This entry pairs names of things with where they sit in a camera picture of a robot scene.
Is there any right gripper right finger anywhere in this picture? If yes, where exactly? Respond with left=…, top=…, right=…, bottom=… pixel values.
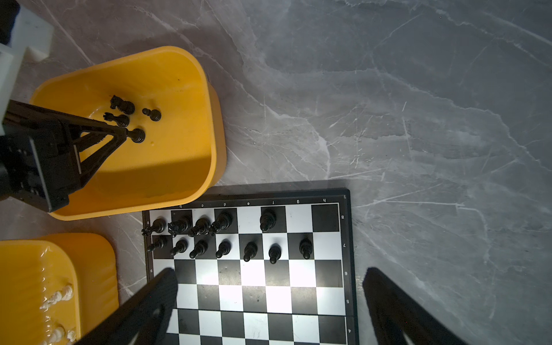
left=362, top=267, right=465, bottom=344

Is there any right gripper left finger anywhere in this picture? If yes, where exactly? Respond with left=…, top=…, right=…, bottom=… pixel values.
left=77, top=268, right=178, bottom=344

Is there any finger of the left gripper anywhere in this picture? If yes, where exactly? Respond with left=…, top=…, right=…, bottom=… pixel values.
left=79, top=133, right=127, bottom=185
left=66, top=116, right=127, bottom=138

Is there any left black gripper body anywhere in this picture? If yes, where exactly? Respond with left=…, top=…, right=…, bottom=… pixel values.
left=1, top=101, right=80, bottom=213

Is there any black chess rook piece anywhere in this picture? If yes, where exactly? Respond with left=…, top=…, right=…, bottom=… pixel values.
left=103, top=112, right=130, bottom=128

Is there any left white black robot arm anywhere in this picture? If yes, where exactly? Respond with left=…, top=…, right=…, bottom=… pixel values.
left=1, top=1, right=129, bottom=212

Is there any black chess knight piece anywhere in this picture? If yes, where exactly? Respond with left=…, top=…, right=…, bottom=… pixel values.
left=110, top=95, right=135, bottom=115

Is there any black chess pawn piece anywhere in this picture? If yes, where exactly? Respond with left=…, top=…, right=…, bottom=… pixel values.
left=142, top=108, right=162, bottom=122

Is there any yellow tray with black pieces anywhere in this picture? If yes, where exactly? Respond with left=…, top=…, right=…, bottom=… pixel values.
left=30, top=46, right=227, bottom=221

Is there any yellow tray with white pieces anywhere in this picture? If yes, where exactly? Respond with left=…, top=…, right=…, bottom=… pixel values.
left=1, top=233, right=119, bottom=344

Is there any black white chess board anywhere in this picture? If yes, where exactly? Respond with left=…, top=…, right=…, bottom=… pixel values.
left=142, top=188, right=359, bottom=344

